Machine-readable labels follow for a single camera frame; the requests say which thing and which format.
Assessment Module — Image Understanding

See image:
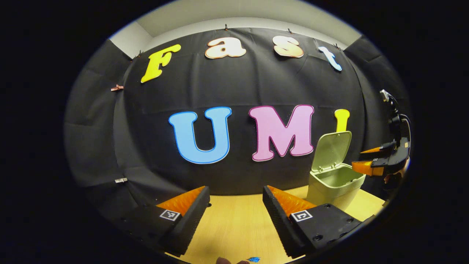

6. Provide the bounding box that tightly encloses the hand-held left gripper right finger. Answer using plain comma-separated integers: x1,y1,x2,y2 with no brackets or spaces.
262,185,374,258

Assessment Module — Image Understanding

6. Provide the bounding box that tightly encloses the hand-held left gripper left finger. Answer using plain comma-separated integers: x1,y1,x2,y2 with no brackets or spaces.
114,186,210,257

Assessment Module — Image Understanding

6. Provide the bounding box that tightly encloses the pale green desktop garbage bin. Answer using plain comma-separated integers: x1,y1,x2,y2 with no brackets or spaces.
306,131,366,211

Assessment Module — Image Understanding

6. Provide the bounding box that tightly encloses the wooden desktop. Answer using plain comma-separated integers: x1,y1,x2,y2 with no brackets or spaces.
165,185,385,264

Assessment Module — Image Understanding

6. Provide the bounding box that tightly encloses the black backdrop cloth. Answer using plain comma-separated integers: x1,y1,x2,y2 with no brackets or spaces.
64,27,411,220

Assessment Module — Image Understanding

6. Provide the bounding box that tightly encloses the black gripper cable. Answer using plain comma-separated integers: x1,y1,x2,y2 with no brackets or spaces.
398,114,411,145

